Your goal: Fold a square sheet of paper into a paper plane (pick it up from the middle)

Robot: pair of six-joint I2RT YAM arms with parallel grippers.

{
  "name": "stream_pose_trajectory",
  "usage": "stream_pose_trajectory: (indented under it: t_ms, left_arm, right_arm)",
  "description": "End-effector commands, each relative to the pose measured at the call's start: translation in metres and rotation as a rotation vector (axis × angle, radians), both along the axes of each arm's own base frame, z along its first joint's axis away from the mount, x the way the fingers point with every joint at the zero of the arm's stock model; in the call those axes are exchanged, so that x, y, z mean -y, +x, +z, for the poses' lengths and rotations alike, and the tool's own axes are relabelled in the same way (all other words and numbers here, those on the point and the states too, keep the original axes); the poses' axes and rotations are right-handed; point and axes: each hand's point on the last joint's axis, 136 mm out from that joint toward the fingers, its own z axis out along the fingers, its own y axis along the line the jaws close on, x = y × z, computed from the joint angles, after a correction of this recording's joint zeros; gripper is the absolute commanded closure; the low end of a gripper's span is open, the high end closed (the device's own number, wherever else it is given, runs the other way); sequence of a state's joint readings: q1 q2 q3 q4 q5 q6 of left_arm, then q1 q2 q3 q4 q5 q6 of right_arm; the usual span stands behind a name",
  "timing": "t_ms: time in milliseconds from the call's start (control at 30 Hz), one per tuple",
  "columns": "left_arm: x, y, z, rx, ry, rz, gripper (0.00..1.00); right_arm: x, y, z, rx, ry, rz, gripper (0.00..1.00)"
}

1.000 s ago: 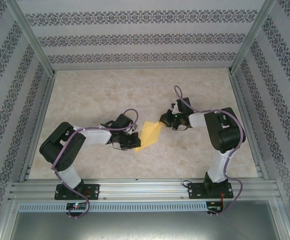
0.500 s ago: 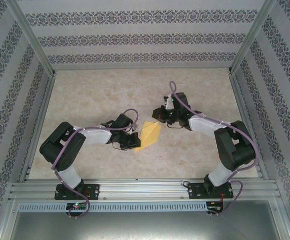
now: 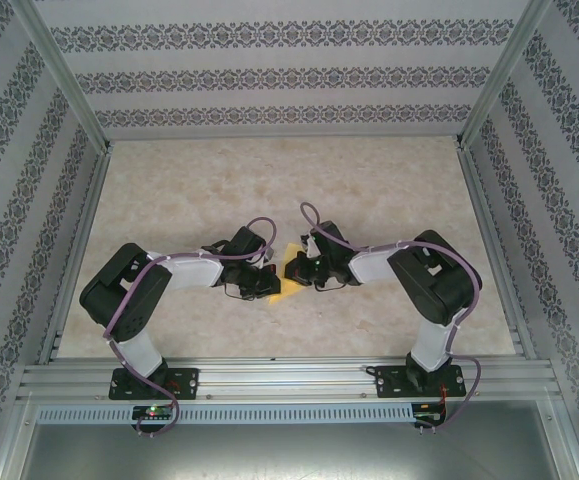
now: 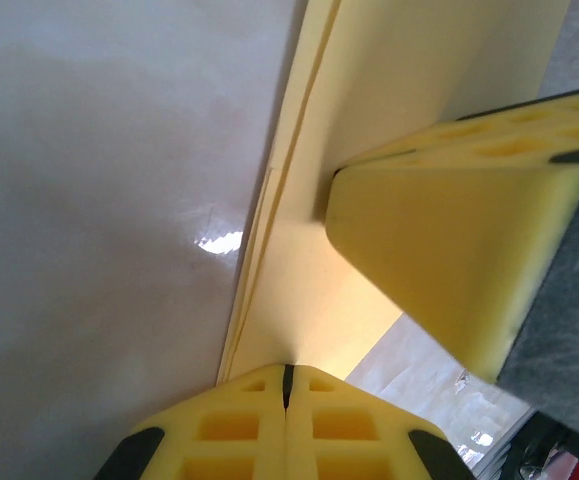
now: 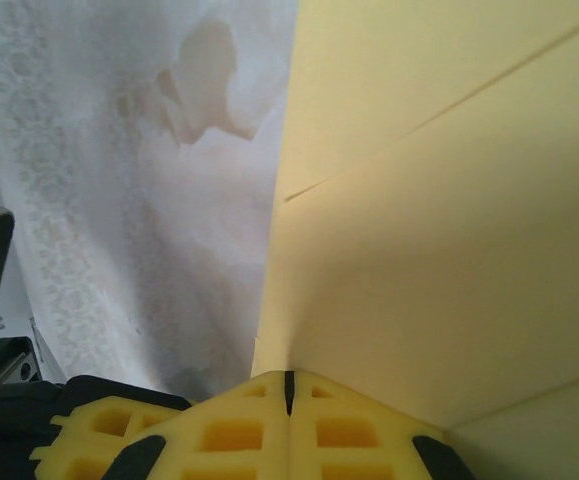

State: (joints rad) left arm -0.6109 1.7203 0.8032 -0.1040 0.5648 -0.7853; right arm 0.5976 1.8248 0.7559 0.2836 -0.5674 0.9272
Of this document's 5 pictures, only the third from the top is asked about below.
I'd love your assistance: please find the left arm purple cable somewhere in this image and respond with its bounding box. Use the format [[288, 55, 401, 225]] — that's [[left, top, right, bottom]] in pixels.
[[103, 216, 279, 440]]

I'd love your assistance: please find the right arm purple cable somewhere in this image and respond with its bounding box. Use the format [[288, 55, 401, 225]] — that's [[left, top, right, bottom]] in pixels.
[[299, 201, 485, 435]]

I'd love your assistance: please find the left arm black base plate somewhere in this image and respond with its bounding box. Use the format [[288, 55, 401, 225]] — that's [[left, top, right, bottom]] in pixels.
[[108, 367, 201, 402]]

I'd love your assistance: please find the aluminium frame post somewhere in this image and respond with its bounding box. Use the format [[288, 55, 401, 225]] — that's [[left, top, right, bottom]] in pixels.
[[13, 0, 115, 154], [453, 0, 555, 151]]

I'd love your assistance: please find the aluminium frame beam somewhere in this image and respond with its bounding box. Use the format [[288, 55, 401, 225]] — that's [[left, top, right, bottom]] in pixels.
[[0, 394, 40, 480], [536, 394, 579, 480]]

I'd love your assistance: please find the slotted grey cable duct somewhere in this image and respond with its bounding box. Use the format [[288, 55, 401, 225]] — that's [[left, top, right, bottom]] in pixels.
[[36, 402, 416, 425]]

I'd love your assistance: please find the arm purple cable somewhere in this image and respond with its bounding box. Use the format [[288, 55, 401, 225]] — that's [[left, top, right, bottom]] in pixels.
[[299, 201, 485, 435], [103, 216, 279, 440]]

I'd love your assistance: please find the aluminium floor rail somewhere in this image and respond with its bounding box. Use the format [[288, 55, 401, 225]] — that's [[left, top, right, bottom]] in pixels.
[[456, 147, 540, 361], [36, 147, 115, 366]]

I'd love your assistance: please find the aluminium mounting rail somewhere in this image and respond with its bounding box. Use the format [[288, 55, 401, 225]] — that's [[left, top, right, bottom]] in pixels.
[[16, 355, 563, 402]]

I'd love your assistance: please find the yellow paper sheet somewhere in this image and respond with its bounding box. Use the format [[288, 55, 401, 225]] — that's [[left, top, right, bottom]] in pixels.
[[267, 241, 306, 307]]

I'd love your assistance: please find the grey metal sheet panel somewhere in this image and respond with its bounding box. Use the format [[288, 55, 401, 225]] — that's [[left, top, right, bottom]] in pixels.
[[18, 422, 578, 480]]

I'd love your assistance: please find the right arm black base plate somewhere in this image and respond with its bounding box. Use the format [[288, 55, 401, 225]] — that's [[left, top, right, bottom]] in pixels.
[[372, 364, 465, 400]]

